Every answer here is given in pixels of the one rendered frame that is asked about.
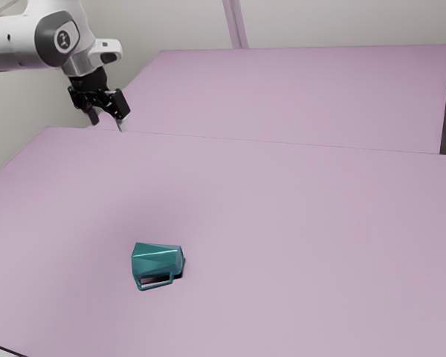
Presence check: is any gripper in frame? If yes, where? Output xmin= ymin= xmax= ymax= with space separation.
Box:
xmin=67 ymin=68 xmax=132 ymax=133

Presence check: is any teal faceted mug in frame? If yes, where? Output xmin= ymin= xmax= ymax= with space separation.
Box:
xmin=130 ymin=242 xmax=187 ymax=292

